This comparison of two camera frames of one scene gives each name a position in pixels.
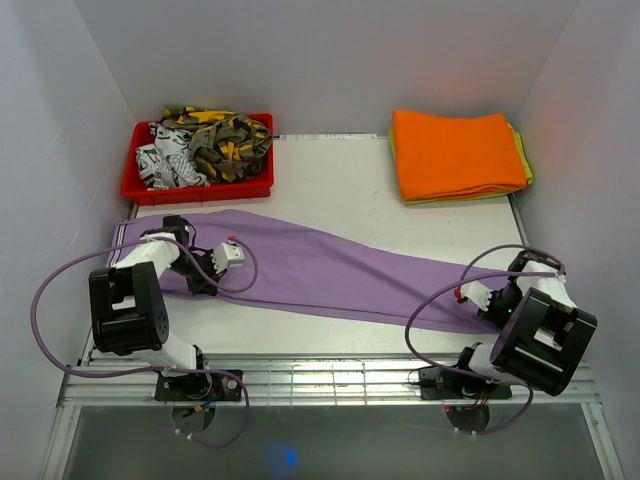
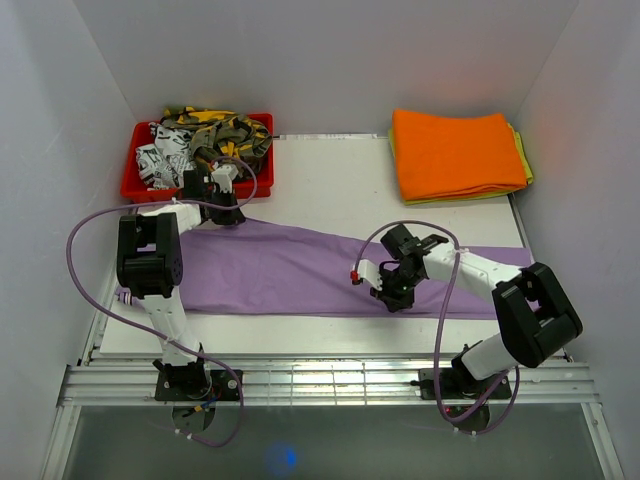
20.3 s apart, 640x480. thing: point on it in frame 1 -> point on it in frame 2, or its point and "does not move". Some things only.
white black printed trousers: x=168 y=163 does not move
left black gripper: x=205 y=286 -> x=233 y=216
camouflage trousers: x=230 y=145 does not move
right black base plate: x=437 y=384 does not move
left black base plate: x=222 y=386 does not move
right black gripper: x=492 y=315 -> x=393 y=302
